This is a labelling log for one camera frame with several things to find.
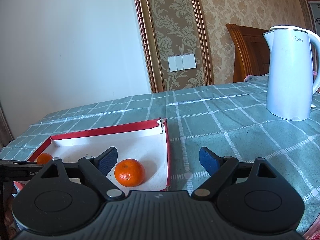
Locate large orange mandarin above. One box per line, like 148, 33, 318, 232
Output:
114, 159, 145, 187

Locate small orange mandarin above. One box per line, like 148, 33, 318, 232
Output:
36, 153, 53, 165

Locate green plaid bedsheet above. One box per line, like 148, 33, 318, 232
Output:
1, 81, 319, 233

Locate red cardboard tray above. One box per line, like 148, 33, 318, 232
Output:
28, 118, 170, 193

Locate pink clothes by headboard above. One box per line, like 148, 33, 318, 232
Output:
244, 74, 268, 82

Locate white electric kettle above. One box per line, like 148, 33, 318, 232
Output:
263, 25, 319, 121

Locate pink towel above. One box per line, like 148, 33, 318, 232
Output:
303, 224, 320, 240

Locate white wall switch panel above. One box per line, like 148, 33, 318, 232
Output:
168, 54, 196, 72

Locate gold ornate wall frame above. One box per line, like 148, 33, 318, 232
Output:
135, 0, 214, 93

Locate framed wall picture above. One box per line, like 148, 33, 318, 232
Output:
309, 2, 320, 35

